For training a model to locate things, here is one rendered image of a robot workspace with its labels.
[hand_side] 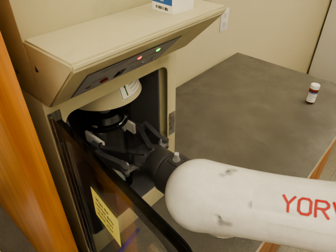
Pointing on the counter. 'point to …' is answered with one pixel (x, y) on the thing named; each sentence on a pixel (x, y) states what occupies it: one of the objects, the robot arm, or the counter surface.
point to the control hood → (109, 44)
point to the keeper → (171, 122)
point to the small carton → (172, 6)
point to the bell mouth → (115, 98)
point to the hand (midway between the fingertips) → (108, 130)
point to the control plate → (93, 79)
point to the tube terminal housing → (67, 15)
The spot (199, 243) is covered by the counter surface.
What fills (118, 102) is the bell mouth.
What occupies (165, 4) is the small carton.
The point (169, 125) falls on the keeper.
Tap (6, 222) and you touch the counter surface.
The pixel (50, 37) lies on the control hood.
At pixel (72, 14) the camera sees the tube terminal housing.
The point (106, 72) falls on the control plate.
